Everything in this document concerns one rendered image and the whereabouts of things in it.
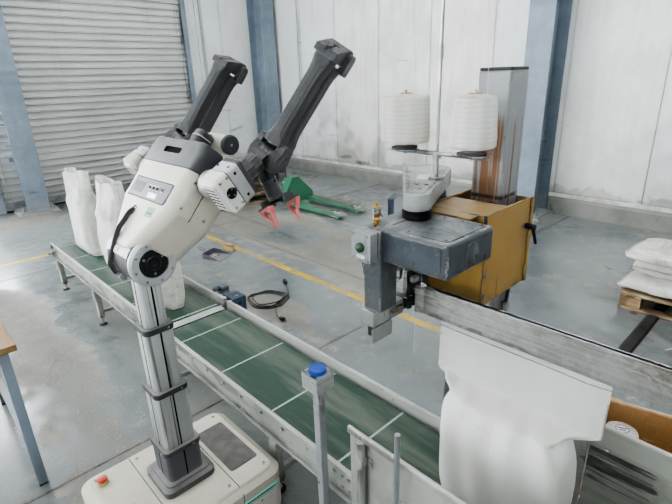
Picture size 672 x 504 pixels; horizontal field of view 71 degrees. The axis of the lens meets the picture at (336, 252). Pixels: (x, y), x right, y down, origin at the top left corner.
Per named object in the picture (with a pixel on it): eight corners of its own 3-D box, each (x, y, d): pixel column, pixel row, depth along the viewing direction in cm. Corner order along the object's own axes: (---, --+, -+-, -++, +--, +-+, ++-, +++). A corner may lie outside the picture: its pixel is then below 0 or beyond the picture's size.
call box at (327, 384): (301, 386, 158) (300, 371, 156) (319, 376, 163) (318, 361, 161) (317, 397, 152) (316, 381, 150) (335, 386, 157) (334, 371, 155)
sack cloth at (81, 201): (71, 247, 426) (52, 168, 402) (94, 241, 440) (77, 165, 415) (91, 259, 395) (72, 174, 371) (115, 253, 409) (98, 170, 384)
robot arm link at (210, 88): (214, 43, 186) (233, 53, 182) (233, 59, 198) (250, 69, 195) (160, 142, 190) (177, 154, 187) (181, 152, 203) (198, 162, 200)
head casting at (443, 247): (362, 306, 149) (361, 215, 139) (410, 282, 165) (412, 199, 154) (443, 340, 128) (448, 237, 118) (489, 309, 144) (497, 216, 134)
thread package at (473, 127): (438, 150, 146) (440, 93, 140) (463, 145, 155) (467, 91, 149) (481, 154, 136) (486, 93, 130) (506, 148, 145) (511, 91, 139)
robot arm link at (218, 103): (224, 54, 193) (243, 65, 190) (231, 60, 198) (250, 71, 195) (176, 147, 200) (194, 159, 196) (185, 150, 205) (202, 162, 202)
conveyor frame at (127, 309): (53, 257, 433) (49, 242, 428) (107, 244, 464) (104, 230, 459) (162, 348, 279) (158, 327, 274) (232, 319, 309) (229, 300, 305)
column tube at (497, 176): (450, 482, 213) (478, 70, 153) (465, 467, 221) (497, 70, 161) (473, 496, 205) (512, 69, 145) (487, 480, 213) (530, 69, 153)
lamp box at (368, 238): (351, 258, 140) (350, 229, 137) (361, 254, 143) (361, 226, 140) (370, 265, 135) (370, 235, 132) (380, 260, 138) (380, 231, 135)
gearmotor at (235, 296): (206, 304, 332) (203, 285, 327) (224, 297, 342) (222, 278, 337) (229, 318, 312) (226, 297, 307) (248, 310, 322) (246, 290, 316)
